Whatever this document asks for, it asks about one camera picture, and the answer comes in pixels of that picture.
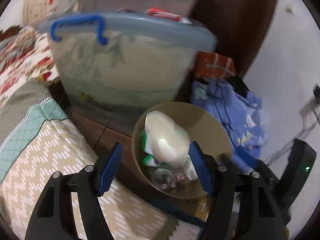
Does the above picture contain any red white paper bag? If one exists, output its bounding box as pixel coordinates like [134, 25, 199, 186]
[145, 111, 190, 168]

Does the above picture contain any lower storage box blue lid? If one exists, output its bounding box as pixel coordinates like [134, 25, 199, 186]
[38, 12, 217, 108]

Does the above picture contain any orange snack bag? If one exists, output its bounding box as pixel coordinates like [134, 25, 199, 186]
[193, 51, 237, 79]

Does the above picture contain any floral bed sheet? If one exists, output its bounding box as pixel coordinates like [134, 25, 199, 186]
[1, 26, 59, 107]

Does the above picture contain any red white toothpaste tube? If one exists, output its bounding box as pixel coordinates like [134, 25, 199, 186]
[144, 7, 191, 24]

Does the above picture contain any white enamel mug red star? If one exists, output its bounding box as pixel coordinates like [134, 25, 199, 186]
[47, 0, 78, 16]

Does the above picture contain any blue clothes bundle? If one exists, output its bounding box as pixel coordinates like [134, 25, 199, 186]
[191, 79, 268, 158]

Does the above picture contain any green white snack packet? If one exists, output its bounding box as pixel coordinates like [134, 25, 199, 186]
[140, 130, 158, 167]

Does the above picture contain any beige round trash bin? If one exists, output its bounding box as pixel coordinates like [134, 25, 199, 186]
[131, 102, 232, 199]

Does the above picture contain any clear plastic bottle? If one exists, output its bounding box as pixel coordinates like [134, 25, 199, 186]
[151, 166, 176, 190]

